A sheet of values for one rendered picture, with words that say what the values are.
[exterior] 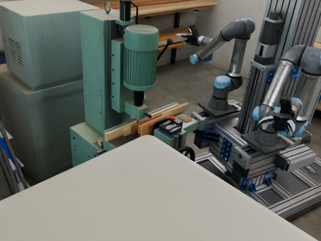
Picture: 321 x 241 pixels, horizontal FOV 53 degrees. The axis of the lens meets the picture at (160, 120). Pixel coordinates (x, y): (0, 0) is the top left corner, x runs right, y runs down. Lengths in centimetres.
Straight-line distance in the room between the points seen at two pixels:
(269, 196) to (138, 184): 254
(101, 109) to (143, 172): 176
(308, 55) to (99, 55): 113
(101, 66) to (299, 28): 121
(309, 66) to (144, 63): 88
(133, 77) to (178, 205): 151
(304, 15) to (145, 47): 101
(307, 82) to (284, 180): 121
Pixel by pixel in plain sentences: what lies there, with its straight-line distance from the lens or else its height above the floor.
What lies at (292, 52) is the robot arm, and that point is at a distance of 191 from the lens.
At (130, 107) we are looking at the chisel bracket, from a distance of 185.
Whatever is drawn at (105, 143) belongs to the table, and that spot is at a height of 88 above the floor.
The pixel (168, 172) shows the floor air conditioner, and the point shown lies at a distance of 21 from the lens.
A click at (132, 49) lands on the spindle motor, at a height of 142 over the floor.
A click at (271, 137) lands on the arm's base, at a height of 88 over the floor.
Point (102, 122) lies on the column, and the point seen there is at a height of 90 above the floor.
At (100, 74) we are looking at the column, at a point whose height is 121.
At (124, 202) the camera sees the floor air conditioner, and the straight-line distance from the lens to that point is 19.
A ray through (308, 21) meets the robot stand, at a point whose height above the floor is 153.
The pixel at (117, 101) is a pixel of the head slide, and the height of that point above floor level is 107.
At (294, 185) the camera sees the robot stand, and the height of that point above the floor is 21.
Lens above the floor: 193
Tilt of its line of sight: 30 degrees down
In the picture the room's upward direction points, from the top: 5 degrees clockwise
